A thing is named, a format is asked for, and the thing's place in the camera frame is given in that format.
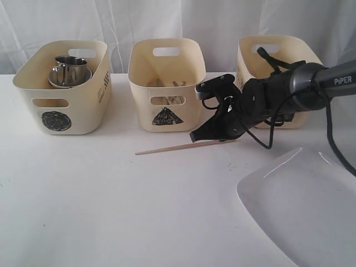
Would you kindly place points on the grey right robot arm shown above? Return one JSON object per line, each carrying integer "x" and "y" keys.
{"x": 328, "y": 83}

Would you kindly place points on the stainless steel mug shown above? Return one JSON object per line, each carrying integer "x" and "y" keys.
{"x": 68, "y": 75}
{"x": 71, "y": 62}

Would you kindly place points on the white curtain backdrop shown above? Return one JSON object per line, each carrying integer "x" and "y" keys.
{"x": 328, "y": 27}

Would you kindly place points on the white rectangular plate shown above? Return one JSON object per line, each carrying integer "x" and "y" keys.
{"x": 305, "y": 204}

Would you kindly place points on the long stainless steel spoon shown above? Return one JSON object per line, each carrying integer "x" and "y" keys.
{"x": 159, "y": 100}

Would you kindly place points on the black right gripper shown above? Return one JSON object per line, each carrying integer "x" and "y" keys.
{"x": 223, "y": 125}

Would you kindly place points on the white ceramic bowl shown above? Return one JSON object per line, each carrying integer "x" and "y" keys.
{"x": 54, "y": 80}

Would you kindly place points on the cream bin with circle mark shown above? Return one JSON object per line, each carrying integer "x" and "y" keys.
{"x": 65, "y": 111}

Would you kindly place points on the cream bin with triangle mark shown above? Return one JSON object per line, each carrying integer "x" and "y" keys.
{"x": 169, "y": 59}

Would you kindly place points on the cream bin with square mark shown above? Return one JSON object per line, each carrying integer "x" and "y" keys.
{"x": 250, "y": 64}

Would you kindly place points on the stainless steel knife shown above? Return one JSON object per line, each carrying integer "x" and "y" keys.
{"x": 159, "y": 83}

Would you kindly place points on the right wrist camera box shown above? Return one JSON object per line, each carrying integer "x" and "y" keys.
{"x": 219, "y": 87}

